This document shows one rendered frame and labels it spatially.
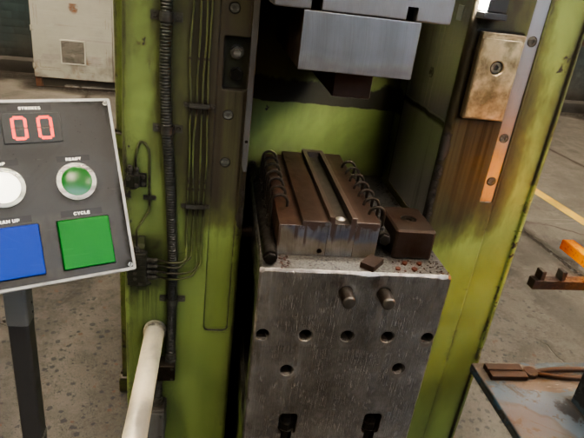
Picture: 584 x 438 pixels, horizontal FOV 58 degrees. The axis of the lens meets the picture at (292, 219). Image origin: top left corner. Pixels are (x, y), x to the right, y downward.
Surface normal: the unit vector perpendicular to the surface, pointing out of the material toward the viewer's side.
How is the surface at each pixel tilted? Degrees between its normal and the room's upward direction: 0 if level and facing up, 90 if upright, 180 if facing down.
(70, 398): 0
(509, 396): 0
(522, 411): 0
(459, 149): 90
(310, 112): 90
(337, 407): 90
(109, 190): 60
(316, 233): 90
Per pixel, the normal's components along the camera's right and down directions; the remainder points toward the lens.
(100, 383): 0.11, -0.90
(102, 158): 0.51, -0.09
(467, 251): 0.11, 0.43
